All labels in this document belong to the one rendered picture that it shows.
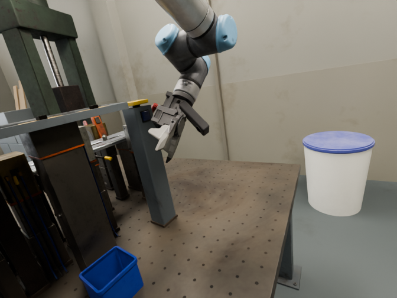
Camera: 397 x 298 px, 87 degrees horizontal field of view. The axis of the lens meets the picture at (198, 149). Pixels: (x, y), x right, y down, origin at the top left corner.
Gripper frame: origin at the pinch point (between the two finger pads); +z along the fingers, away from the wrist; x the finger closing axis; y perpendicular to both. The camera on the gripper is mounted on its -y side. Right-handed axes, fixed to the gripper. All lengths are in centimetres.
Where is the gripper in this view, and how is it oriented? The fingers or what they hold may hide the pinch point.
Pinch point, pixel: (163, 159)
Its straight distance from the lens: 61.3
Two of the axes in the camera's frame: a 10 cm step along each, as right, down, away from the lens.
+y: -9.3, -3.4, 1.3
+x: -0.3, -2.7, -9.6
